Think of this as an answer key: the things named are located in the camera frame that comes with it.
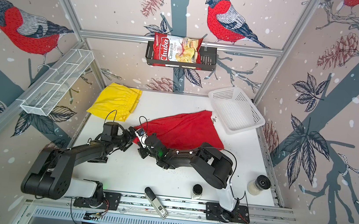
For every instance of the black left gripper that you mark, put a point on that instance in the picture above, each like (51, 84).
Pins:
(130, 138)

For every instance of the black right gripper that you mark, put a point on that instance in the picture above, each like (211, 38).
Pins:
(141, 153)

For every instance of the red shorts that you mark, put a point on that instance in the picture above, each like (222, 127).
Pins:
(184, 131)

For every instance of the yellow shorts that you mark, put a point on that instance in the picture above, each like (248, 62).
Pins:
(116, 102)

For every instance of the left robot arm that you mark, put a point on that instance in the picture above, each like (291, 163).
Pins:
(51, 174)

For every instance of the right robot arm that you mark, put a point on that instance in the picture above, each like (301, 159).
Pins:
(209, 162)

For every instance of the small black box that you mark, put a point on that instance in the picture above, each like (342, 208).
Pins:
(101, 160)

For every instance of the small black-lidded jar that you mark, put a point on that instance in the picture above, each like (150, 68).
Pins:
(196, 192)

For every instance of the black silver stapler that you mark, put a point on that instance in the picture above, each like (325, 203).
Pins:
(155, 202)

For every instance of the white perforated plastic basket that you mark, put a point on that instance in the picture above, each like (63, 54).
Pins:
(235, 110)

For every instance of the red cassava chips bag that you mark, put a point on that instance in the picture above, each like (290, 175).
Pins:
(176, 50)

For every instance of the white black-capped bottle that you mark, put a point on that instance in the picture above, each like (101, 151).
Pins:
(261, 183)

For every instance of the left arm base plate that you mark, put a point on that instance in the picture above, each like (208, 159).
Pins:
(101, 201)

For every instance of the white mesh wall shelf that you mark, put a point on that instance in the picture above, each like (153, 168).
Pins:
(60, 79)

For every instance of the black wire wall basket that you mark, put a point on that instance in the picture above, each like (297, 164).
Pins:
(204, 59)

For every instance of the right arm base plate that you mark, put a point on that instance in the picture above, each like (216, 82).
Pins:
(214, 212)

